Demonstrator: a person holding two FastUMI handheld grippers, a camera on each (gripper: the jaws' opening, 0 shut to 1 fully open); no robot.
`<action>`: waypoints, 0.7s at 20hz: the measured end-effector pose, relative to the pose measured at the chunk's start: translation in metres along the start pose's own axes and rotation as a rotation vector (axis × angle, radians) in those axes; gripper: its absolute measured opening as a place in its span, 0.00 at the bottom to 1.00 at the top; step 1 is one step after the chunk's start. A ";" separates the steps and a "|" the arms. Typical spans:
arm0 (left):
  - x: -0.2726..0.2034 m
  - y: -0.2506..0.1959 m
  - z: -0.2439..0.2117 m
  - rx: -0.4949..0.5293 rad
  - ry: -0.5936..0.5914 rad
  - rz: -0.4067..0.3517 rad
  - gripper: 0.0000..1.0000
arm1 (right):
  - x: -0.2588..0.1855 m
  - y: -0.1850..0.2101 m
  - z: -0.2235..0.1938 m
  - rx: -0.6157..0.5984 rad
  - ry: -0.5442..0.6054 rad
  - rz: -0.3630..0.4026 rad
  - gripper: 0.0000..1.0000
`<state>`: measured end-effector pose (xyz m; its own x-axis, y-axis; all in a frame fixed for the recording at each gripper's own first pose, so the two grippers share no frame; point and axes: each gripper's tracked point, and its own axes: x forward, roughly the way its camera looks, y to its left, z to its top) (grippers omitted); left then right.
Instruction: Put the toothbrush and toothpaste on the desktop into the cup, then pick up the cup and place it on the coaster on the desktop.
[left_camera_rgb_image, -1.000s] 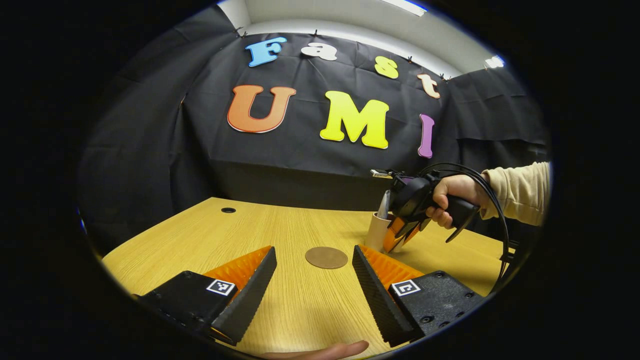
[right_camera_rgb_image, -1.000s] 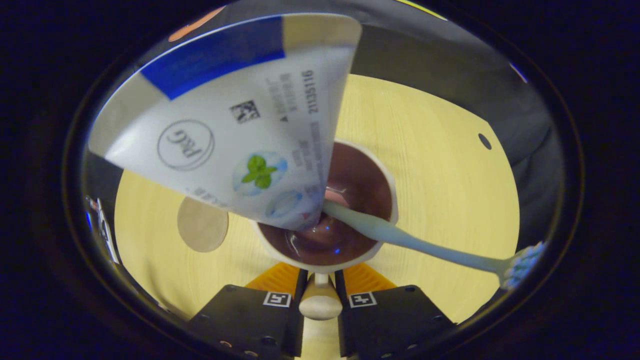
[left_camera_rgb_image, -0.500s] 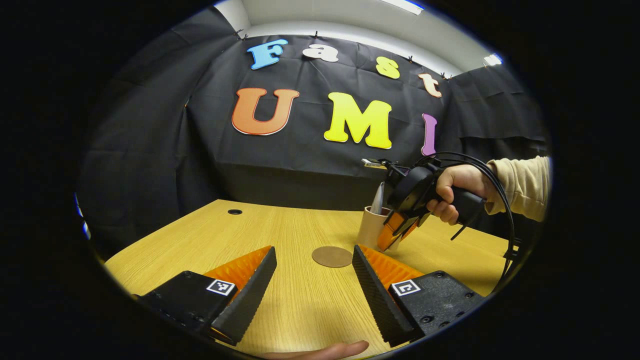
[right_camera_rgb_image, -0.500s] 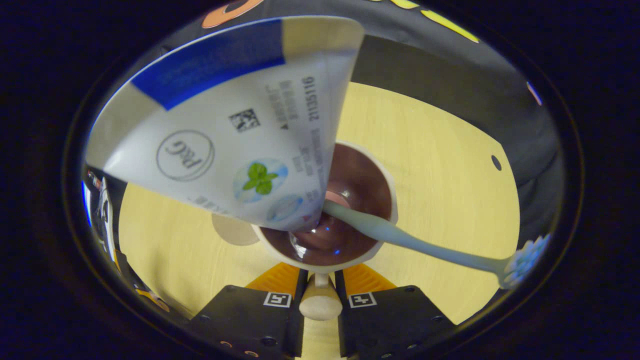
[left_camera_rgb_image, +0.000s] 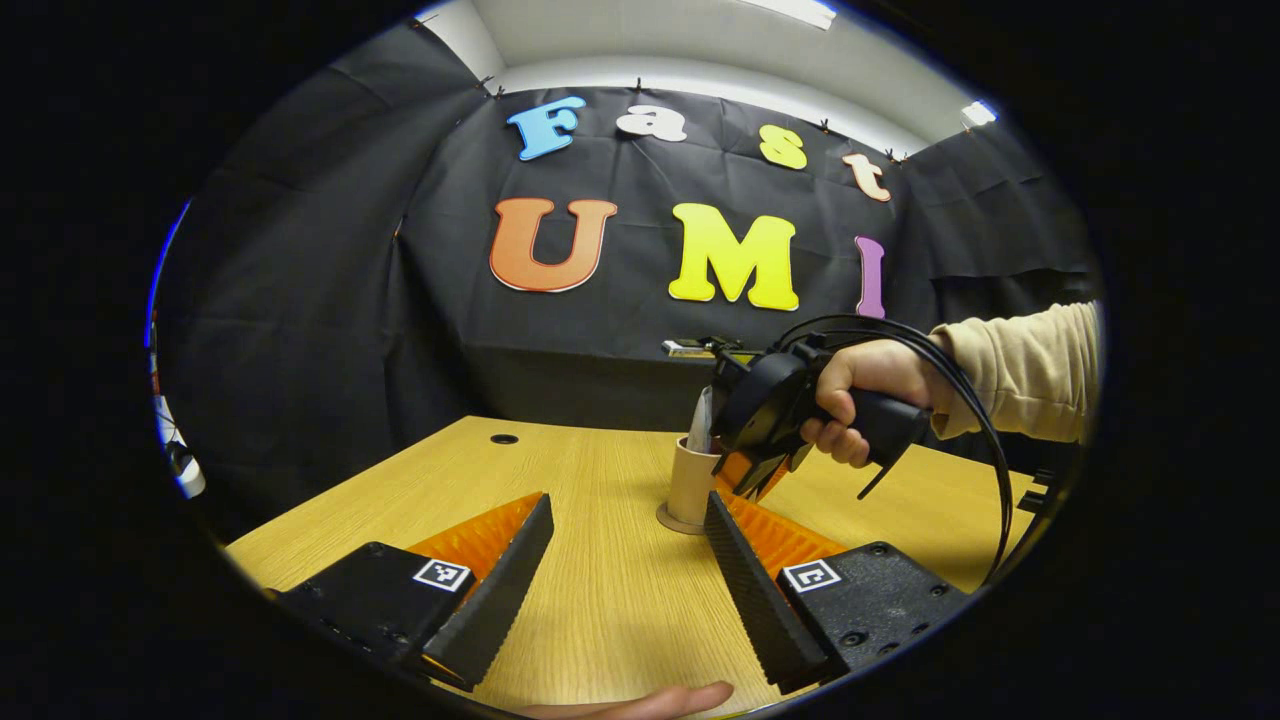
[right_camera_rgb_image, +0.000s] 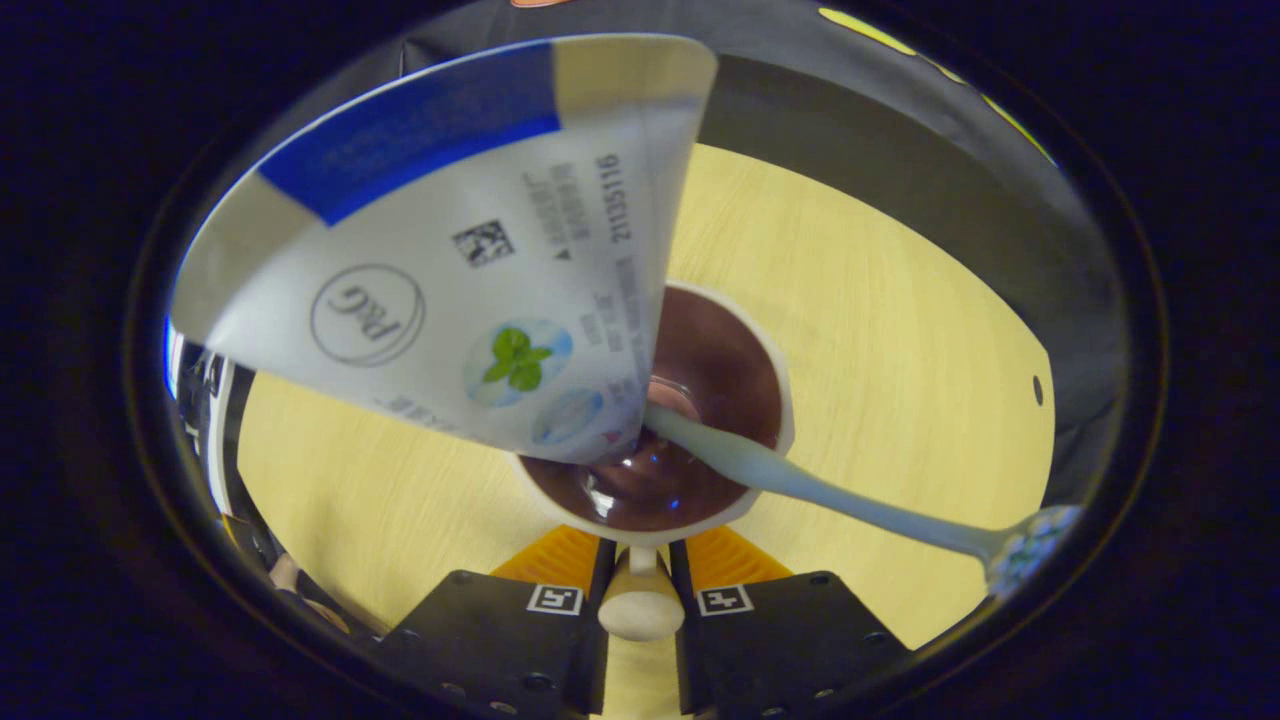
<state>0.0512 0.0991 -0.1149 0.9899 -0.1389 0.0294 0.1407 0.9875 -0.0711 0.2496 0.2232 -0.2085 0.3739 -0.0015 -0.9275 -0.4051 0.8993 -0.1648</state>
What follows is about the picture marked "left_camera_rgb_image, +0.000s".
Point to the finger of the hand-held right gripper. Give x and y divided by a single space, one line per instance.
740 475

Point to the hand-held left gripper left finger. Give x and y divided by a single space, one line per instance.
505 585

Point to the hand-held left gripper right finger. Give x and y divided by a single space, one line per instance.
755 590

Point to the beige cup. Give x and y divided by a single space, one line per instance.
690 480

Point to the white toothpaste tube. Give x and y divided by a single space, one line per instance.
702 425

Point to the round brown coaster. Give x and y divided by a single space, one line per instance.
668 522

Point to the wooden desktop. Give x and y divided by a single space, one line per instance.
620 600

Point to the black backdrop cloth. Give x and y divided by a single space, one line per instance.
330 300

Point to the ceiling light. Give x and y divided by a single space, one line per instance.
795 12
978 113

